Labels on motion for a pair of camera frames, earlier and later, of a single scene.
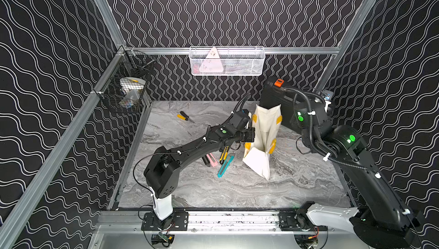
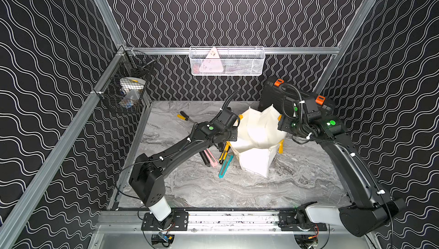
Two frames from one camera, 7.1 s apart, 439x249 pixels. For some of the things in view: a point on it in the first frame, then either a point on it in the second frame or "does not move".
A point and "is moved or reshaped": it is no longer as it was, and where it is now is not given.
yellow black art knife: (224, 155) does not move
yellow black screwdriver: (184, 116) does not move
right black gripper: (294, 120) -> (283, 124)
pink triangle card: (212, 63) does not move
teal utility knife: (226, 165) does not move
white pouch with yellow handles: (266, 123) is moved or reshaped
